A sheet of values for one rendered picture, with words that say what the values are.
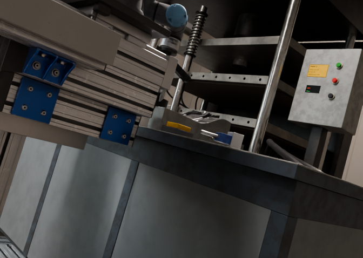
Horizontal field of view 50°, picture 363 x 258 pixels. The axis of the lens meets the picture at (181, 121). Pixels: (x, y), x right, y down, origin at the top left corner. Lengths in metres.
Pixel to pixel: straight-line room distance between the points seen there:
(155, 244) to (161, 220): 0.08
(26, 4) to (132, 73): 0.35
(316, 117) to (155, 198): 1.03
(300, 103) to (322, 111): 0.13
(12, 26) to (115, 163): 0.90
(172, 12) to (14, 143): 0.69
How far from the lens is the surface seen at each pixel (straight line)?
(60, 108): 0.96
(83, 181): 1.73
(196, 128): 1.55
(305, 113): 2.10
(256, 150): 2.06
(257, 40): 2.42
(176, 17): 1.42
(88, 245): 1.63
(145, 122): 1.43
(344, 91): 2.04
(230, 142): 1.21
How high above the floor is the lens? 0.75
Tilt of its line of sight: 4 degrees up
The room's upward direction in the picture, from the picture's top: 16 degrees clockwise
